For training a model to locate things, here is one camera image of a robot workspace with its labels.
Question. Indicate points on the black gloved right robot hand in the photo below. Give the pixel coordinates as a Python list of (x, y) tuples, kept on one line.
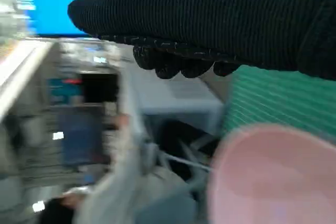
[(210, 19)]

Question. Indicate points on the pink bowl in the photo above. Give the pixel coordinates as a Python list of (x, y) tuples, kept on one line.
[(275, 176)]

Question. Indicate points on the small white grille appliance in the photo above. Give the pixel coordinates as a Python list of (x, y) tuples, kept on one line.
[(183, 103)]

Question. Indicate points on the green cutting mat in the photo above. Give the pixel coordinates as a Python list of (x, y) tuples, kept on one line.
[(283, 100)]

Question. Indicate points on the monitor with blue screen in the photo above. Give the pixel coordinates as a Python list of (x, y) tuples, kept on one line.
[(52, 3)]

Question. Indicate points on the grey chair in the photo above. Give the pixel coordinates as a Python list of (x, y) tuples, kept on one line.
[(170, 208)]

